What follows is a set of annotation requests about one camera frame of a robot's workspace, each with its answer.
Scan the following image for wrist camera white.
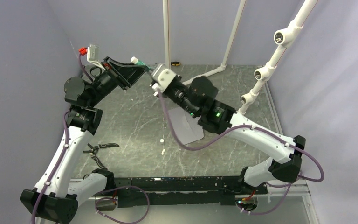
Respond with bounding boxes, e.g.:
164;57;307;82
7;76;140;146
151;64;177;93
78;44;105;70

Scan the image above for black handled pliers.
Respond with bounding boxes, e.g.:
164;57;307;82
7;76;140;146
83;142;120;170

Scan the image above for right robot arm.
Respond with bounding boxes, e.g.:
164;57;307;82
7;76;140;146
151;74;305;194

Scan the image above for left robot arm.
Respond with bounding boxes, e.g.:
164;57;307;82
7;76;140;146
20;57;150;224

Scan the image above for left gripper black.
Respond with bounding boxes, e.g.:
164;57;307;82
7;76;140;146
88;56;148;108

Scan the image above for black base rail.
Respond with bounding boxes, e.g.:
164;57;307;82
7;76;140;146
95;176;268;208

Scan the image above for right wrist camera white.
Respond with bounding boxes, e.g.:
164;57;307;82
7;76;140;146
151;64;177;93

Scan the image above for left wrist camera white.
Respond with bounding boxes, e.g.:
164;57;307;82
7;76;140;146
78;44;105;70

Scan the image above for green white glue stick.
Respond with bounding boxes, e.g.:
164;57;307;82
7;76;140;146
131;56;152;72

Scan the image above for white pvc pipe frame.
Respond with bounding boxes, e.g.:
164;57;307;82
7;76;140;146
162;0;319;115

